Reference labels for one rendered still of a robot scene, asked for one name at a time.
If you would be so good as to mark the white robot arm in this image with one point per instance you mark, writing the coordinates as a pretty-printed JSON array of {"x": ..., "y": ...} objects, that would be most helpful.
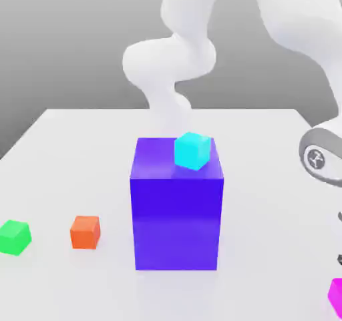
[{"x": 171, "y": 59}]

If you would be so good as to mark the small cyan cube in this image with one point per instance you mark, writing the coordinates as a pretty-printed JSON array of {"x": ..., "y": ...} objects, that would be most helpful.
[{"x": 191, "y": 152}]

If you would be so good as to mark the small orange cube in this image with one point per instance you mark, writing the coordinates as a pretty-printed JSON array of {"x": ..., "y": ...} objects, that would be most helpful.
[{"x": 85, "y": 233}]

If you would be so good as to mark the small green cube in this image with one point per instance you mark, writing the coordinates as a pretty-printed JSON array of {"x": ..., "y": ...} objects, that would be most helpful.
[{"x": 13, "y": 237}]

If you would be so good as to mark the small magenta cube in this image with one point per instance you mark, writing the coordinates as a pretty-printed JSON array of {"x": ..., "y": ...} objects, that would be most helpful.
[{"x": 337, "y": 295}]

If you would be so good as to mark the large purple box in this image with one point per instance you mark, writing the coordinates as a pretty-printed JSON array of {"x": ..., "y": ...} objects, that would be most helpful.
[{"x": 176, "y": 219}]

